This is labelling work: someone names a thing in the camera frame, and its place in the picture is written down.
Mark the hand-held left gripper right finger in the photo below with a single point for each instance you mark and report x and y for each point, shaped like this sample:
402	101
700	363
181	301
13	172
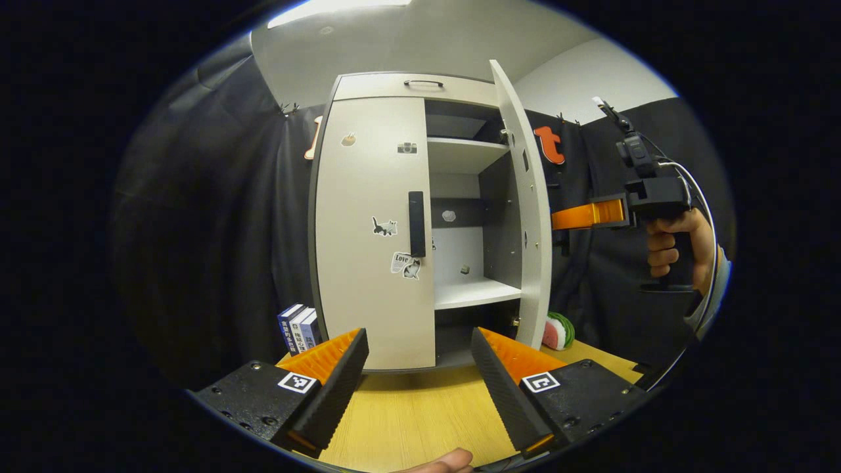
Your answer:
502	387

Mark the ceiling light panel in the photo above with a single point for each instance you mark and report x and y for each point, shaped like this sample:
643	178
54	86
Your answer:
335	8

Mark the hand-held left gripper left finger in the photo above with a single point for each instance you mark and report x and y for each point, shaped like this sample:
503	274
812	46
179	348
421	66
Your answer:
341	387

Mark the watermelon slice toy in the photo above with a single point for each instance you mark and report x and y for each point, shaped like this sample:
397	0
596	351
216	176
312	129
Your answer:
558	332

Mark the white and blue book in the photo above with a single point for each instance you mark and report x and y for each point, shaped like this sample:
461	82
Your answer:
301	332

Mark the beige double-door shoe cabinet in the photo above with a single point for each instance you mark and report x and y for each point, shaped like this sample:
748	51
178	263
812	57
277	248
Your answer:
460	154

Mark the beige cabinet door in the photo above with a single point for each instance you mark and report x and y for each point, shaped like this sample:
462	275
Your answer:
368	184
529	217

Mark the dark blue book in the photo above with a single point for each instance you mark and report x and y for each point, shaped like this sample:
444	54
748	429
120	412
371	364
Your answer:
288	328

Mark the black cloth clip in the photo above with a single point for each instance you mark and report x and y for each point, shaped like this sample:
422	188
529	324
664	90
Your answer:
569	119
289	109

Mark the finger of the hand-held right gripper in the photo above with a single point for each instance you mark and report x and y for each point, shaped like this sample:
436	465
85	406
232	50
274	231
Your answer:
585	215

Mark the black backdrop cloth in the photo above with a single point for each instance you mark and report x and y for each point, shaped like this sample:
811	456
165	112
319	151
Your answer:
217	230

